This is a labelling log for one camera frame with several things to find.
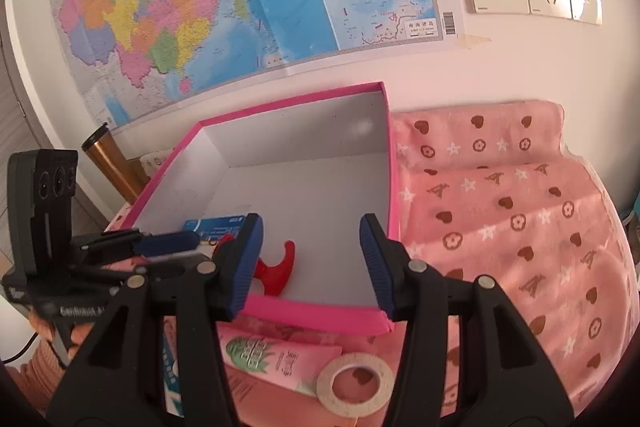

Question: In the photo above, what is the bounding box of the pink cardboard box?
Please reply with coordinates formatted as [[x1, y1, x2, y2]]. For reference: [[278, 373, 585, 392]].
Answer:
[[122, 82, 399, 336]]

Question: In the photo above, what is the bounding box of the red plastic hook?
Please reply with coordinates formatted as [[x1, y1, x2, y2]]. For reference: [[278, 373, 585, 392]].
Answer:
[[211, 233, 298, 297]]

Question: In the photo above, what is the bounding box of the person's left hand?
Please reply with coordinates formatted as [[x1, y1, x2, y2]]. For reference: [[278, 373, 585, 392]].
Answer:
[[28, 310, 94, 360]]

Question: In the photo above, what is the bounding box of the blue white package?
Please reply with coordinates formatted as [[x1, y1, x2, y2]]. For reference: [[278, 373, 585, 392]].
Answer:
[[162, 317, 184, 417]]

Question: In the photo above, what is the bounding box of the blue card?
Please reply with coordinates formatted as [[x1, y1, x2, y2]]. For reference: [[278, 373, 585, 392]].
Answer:
[[182, 215, 245, 244]]

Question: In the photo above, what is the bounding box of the pink patterned cloth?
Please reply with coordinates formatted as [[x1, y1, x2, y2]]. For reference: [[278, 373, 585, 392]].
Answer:
[[235, 101, 639, 412]]

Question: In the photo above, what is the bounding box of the white tape roll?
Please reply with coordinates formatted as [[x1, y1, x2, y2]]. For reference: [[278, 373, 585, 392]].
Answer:
[[316, 352, 395, 418]]

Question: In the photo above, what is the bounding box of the grey door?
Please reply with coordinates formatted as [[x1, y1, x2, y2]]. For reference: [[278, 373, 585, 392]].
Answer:
[[0, 0, 109, 258]]

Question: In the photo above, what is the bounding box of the pink tube with green print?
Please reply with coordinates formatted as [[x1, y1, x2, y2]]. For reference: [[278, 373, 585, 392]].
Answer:
[[217, 325, 343, 397]]

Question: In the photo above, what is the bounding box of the copper thermos bottle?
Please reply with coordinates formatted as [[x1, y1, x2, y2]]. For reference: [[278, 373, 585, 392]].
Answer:
[[81, 122, 149, 204]]

